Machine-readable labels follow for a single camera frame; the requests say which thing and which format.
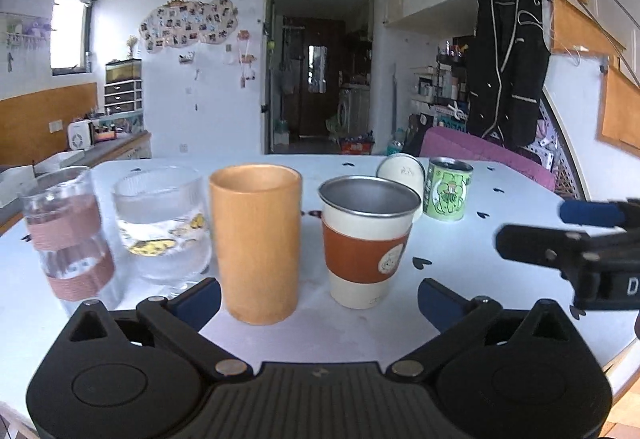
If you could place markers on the red box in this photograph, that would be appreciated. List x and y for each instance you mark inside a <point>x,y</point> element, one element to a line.
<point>357,147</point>

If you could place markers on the window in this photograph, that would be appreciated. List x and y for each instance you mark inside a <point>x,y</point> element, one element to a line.
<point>70,34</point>

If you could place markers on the orange desk organizer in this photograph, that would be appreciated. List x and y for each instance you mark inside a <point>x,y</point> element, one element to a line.
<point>106,131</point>

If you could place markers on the metal shelf rack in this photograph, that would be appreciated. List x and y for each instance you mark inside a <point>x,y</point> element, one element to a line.
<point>445,84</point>

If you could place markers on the glass cup with pink bands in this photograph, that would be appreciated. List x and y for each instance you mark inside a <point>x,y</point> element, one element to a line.
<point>70,239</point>

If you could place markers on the washing machine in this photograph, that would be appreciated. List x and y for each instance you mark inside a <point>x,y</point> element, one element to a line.
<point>352,111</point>

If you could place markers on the ribbed glass cup yellow print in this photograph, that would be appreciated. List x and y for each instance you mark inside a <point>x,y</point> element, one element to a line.
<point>160,219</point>

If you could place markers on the white box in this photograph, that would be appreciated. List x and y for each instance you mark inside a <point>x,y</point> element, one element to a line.
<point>15,186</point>

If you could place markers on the white pegboard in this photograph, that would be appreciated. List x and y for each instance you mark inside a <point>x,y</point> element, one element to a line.
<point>550,144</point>

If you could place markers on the plastic drawer cabinet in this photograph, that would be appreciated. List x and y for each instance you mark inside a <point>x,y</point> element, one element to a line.
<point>124,96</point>

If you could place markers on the steel cup with brown sleeve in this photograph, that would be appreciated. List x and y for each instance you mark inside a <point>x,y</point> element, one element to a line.
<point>360,254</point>

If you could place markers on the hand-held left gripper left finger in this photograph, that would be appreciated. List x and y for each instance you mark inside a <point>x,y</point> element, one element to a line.
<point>197,306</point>

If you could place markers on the dark wooden door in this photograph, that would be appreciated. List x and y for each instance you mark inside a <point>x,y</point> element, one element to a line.
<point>320,114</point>

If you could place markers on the cloud-shaped photo board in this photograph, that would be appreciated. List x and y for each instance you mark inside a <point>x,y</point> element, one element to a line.
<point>185,24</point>

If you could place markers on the green printed tin cup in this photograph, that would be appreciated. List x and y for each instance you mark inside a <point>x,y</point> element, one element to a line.
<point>447,194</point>

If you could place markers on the wooden cup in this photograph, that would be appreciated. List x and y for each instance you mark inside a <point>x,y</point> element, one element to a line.
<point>255,244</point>

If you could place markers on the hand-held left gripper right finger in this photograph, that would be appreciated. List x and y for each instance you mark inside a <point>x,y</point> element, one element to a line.
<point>440,304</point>

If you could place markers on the glass fish tank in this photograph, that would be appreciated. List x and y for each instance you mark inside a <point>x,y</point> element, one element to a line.
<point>123,70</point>

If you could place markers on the black coat with white trim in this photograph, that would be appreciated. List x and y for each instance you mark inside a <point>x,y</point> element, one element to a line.
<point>505,69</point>

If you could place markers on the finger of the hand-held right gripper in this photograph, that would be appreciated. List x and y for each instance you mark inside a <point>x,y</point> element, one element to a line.
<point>535,244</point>
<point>590,213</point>

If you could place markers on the small white appliance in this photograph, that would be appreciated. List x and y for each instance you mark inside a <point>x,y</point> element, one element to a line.
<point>80,135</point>

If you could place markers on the white tray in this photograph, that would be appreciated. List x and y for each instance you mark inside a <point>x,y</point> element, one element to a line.
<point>57,161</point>

